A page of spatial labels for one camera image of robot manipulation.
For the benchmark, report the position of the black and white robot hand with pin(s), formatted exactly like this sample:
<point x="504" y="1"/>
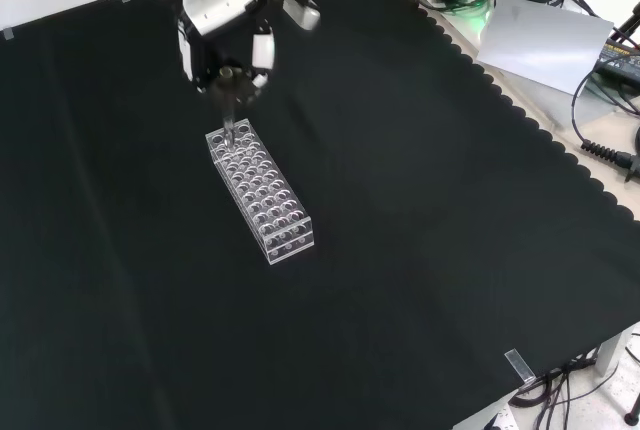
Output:
<point x="220" y="10"/>

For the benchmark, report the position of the clear glass test tube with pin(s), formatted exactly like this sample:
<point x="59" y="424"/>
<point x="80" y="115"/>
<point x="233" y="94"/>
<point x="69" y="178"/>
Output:
<point x="229" y="125"/>

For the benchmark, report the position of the clear plastic test tube rack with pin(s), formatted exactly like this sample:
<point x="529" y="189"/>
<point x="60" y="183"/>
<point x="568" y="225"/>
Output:
<point x="270" y="200"/>

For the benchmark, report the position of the black bench cloth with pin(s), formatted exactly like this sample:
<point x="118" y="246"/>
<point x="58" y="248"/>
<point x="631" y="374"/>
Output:
<point x="250" y="300"/>

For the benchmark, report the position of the pale board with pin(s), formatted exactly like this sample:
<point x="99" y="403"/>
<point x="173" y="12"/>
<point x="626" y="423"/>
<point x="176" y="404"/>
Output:
<point x="542" y="45"/>

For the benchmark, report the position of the black power adapter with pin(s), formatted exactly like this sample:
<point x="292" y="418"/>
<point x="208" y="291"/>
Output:
<point x="620" y="62"/>

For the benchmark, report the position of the black tripod leg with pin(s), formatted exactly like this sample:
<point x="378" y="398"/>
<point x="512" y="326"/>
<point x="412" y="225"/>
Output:
<point x="627" y="25"/>

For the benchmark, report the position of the clear tape strip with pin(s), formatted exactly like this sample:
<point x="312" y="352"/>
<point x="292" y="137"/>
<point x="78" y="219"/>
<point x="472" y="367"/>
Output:
<point x="520" y="366"/>

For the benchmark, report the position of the white power strip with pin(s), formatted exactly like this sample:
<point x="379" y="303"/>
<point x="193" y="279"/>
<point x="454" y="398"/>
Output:
<point x="504" y="417"/>

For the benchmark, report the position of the white table leg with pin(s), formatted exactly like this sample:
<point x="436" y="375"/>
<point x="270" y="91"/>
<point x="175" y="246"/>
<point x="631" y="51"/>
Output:
<point x="610" y="352"/>

